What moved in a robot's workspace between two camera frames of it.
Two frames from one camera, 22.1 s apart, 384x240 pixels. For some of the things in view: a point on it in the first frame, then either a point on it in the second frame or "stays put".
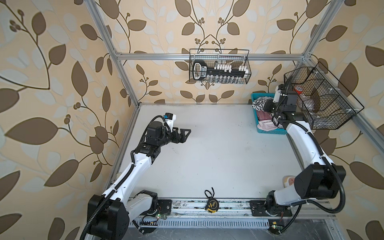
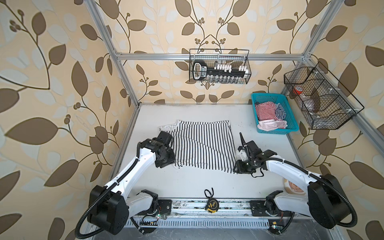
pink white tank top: (266, 125) stays put
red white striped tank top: (263, 115) stays put
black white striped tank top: (259, 103) to (206, 145)
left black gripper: (182, 139) to (172, 160)
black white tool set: (220, 73) stays put
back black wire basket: (218, 66) stays put
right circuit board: (276, 225) stays put
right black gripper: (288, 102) to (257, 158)
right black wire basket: (321, 99) stays put
